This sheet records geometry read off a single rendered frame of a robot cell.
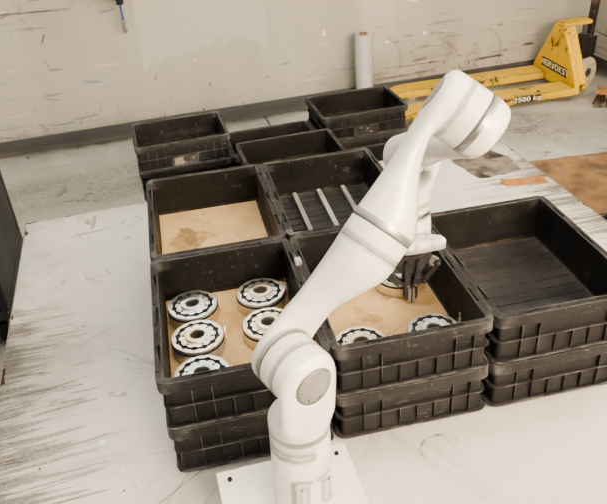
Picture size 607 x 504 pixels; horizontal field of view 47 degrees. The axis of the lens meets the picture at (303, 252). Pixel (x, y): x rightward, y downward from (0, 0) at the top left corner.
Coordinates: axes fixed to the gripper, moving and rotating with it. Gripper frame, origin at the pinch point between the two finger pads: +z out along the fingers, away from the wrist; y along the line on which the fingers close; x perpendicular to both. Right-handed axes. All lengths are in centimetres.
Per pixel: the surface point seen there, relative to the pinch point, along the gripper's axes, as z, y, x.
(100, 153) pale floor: 85, 92, -310
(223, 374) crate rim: -7.1, 40.5, 22.1
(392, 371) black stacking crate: 0.8, 10.7, 20.9
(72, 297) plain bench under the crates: 16, 75, -44
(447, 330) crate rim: -7.3, 1.1, 22.1
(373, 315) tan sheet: 2.6, 8.5, 1.9
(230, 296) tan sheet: 2.6, 36.1, -13.7
